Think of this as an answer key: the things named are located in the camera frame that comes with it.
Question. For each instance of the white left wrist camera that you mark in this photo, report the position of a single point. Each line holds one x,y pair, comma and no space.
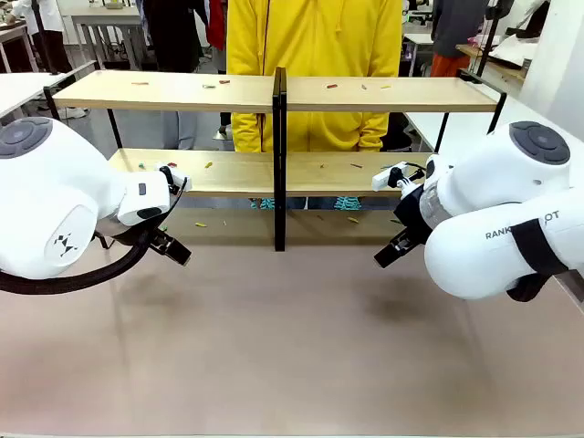
181,179

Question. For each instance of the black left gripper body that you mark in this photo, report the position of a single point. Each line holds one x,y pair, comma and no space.
137,235

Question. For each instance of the person with orange trousers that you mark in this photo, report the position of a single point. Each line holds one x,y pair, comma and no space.
456,32

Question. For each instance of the black stand pole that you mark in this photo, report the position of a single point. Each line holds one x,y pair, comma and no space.
42,41
490,36

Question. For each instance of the thin orange scrap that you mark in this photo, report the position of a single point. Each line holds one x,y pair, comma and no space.
140,83

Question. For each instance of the small white desk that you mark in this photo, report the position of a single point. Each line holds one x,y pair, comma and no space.
417,41

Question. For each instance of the wooden background table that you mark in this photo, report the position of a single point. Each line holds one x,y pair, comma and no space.
506,66

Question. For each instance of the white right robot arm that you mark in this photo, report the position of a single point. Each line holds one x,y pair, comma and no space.
493,182

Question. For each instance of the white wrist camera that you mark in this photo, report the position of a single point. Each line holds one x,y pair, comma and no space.
381,180
181,179

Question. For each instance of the person in yellow hoodie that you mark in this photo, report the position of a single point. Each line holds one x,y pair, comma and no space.
319,36

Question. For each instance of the white side table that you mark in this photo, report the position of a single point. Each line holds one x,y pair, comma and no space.
27,86

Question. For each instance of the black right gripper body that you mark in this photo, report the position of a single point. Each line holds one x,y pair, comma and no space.
410,210

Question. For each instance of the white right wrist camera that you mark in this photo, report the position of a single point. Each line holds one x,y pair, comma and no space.
381,180

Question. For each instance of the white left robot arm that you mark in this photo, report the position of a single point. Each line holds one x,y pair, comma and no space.
45,182

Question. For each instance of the red hanging garment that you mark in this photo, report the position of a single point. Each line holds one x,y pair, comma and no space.
215,23

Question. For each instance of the person in dark clothes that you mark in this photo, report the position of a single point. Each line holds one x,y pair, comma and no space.
175,32

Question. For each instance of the white sneaker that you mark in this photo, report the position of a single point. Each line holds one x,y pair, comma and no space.
74,112

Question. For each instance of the grey metal desk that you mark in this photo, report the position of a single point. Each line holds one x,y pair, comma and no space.
109,18

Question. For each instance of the person in white coat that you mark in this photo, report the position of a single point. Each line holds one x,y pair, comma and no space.
41,27

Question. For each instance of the large white table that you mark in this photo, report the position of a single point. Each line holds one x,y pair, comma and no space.
461,123

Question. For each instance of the wooden shelf unit black frame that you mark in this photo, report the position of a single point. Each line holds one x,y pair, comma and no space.
388,98
182,91

